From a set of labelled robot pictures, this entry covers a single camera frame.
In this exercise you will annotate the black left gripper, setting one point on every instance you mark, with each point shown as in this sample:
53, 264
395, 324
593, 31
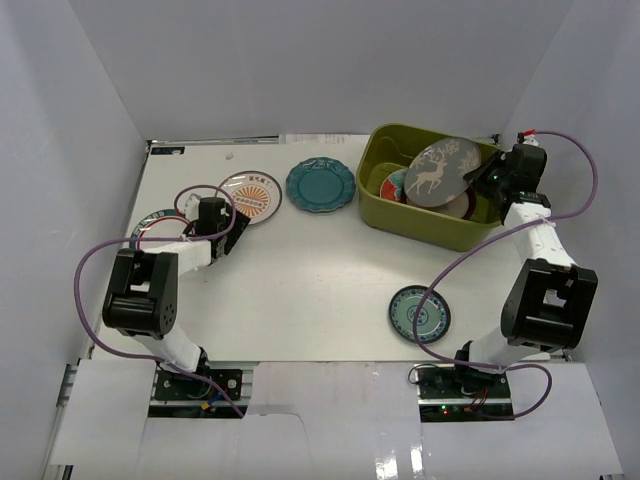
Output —
233, 232

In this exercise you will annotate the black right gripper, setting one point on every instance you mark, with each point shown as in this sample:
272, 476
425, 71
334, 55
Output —
476, 177

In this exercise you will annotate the red rimmed beige plate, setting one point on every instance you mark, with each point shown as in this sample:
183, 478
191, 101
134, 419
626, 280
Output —
462, 207

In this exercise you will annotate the grey deer plate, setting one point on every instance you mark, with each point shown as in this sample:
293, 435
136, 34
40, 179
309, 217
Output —
436, 175

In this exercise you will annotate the orange sunburst plate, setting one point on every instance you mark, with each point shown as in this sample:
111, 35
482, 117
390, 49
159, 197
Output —
256, 194

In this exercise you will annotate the red teal floral plate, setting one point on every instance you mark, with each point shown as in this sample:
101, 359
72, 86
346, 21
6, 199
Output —
392, 187

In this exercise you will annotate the teal scalloped plate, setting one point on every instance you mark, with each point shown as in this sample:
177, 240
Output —
320, 185

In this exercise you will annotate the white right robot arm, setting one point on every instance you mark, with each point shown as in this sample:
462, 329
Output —
547, 308

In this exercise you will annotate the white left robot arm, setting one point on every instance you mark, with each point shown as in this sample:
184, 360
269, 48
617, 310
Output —
142, 295

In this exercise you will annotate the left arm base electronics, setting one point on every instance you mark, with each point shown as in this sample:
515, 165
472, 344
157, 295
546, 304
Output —
180, 397

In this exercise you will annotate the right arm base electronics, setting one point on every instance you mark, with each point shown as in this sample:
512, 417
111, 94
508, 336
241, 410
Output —
443, 396

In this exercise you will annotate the olive green plastic bin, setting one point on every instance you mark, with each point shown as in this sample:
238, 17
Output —
392, 147

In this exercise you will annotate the white green rimmed plate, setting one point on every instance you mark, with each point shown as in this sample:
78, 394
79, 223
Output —
163, 223

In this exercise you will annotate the black label sticker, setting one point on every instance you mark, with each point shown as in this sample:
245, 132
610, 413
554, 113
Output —
171, 150

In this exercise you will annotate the white papers at back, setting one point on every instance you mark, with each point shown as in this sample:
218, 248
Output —
323, 139

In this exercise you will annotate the small blue patterned dish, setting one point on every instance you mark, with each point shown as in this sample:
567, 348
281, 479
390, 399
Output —
432, 320

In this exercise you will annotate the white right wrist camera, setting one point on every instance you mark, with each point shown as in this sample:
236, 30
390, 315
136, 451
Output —
528, 137

